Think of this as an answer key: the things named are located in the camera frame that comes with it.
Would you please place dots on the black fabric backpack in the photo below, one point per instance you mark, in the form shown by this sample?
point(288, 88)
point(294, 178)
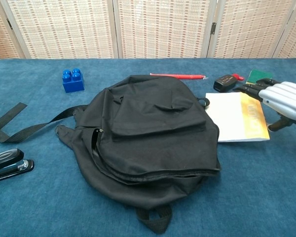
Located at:
point(150, 138)

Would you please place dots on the green yellow sponge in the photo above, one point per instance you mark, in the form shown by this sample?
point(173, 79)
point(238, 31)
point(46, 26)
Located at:
point(257, 75)

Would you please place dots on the black stapler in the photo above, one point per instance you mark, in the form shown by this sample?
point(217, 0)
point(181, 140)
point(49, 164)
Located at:
point(7, 163)

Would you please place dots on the black screen hinge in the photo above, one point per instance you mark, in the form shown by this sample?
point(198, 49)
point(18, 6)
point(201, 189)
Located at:
point(213, 27)

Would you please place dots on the white yellow notebook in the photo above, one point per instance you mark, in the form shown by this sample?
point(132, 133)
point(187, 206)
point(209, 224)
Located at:
point(232, 116)

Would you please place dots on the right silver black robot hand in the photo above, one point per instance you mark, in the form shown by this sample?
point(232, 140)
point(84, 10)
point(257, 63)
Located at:
point(286, 98)

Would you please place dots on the blue toy building brick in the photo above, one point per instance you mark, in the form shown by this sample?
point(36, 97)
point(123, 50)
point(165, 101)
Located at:
point(72, 82)

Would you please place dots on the blue carpet table cover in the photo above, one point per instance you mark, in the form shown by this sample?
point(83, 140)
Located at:
point(236, 197)

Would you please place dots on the black bottle red cap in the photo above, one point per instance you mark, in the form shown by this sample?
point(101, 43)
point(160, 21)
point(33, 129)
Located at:
point(224, 82)

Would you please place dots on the red pen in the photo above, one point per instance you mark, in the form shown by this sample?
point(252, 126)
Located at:
point(177, 76)

